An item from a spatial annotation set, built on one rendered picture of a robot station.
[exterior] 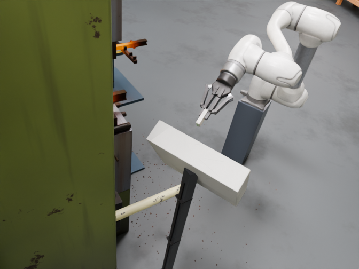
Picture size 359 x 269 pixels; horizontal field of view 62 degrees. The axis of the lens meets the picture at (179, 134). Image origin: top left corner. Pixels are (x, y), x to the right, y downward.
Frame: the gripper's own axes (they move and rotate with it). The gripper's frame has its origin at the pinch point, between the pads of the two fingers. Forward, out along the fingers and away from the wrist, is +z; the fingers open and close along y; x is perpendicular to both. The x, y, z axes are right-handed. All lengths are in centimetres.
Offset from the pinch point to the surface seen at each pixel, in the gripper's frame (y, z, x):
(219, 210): -11, 15, -121
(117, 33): 31.5, -2.3, 29.7
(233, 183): -24.4, 19.7, 16.4
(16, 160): 24, 47, 38
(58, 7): 17, 16, 64
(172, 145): -1.9, 18.9, 16.4
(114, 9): 31.9, -5.5, 37.1
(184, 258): -10, 55, -98
